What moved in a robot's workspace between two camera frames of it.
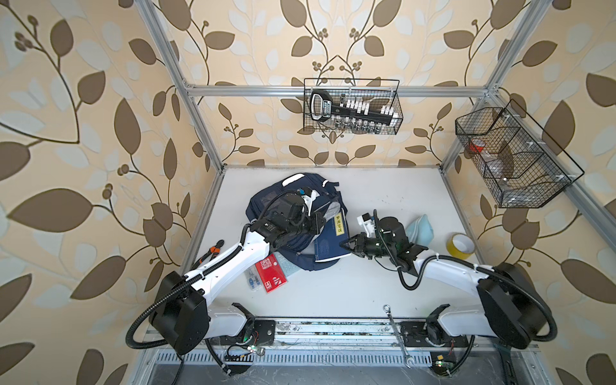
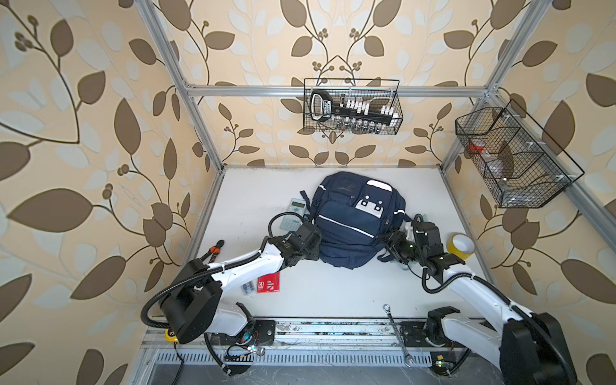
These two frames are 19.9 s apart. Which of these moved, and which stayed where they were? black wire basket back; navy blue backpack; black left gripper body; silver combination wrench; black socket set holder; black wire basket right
Moved: black left gripper body; navy blue backpack
Stayed: black socket set holder; black wire basket right; black wire basket back; silver combination wrench
